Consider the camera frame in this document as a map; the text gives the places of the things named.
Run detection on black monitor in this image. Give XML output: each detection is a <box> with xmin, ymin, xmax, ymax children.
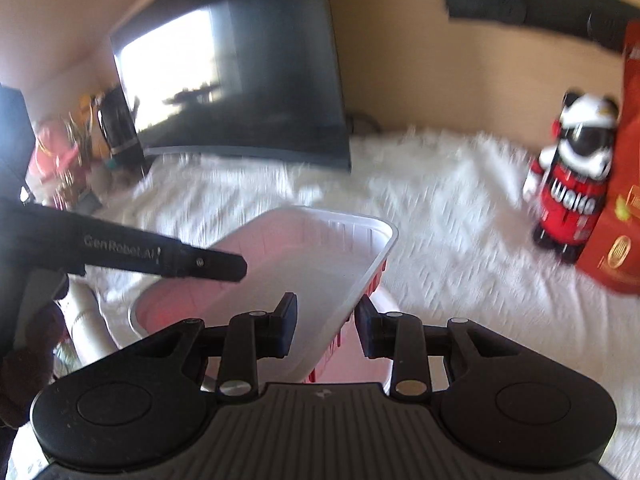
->
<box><xmin>109</xmin><ymin>0</ymin><xmax>353</xmax><ymax>173</ymax></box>

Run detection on panda figurine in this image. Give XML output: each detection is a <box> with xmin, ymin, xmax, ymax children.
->
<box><xmin>522</xmin><ymin>91</ymin><xmax>623</xmax><ymax>266</ymax></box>

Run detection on white knitted cloth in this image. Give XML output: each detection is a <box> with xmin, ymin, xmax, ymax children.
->
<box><xmin>12</xmin><ymin>127</ymin><xmax>640</xmax><ymax>466</ymax></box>

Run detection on white plastic tray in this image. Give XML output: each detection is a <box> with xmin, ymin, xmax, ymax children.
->
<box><xmin>207</xmin><ymin>205</ymin><xmax>401</xmax><ymax>386</ymax></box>

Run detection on red toy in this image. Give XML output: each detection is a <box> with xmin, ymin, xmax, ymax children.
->
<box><xmin>27</xmin><ymin>120</ymin><xmax>83</xmax><ymax>191</ymax></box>

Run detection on stainless steel bowl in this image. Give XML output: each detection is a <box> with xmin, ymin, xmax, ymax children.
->
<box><xmin>128</xmin><ymin>282</ymin><xmax>403</xmax><ymax>393</ymax></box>

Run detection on person's left hand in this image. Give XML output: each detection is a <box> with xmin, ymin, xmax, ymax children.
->
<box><xmin>0</xmin><ymin>302</ymin><xmax>67</xmax><ymax>429</ymax></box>

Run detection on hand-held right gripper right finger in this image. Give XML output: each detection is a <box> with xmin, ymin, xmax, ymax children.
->
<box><xmin>353</xmin><ymin>294</ymin><xmax>522</xmax><ymax>404</ymax></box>

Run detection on black thermos bottle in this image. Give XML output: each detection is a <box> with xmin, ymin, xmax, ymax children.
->
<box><xmin>95</xmin><ymin>86</ymin><xmax>147</xmax><ymax>173</ymax></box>

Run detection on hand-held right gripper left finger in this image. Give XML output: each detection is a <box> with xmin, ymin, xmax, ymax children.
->
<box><xmin>129</xmin><ymin>291</ymin><xmax>299</xmax><ymax>405</ymax></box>

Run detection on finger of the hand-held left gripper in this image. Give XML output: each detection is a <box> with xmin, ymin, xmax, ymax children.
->
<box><xmin>161</xmin><ymin>241</ymin><xmax>249</xmax><ymax>284</ymax></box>

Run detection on black cable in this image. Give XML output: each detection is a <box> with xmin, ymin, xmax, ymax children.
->
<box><xmin>345</xmin><ymin>109</ymin><xmax>388</xmax><ymax>136</ymax></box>

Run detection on red snack bag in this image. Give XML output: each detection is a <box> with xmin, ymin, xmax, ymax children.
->
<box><xmin>575</xmin><ymin>20</ymin><xmax>640</xmax><ymax>297</ymax></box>

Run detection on black wall power strip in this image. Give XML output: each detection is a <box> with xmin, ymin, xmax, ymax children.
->
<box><xmin>440</xmin><ymin>0</ymin><xmax>633</xmax><ymax>53</ymax></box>

